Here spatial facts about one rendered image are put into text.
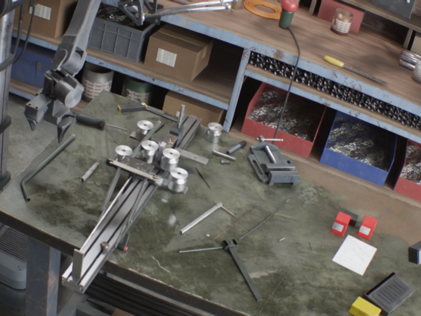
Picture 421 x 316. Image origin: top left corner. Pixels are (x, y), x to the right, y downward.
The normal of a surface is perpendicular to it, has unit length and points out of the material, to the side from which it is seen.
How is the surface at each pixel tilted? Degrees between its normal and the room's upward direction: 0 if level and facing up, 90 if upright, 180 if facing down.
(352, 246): 0
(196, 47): 4
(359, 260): 0
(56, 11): 90
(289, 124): 24
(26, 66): 90
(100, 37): 90
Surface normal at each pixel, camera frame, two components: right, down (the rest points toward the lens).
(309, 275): 0.21, -0.81
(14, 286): -0.12, 0.53
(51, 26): -0.40, 0.44
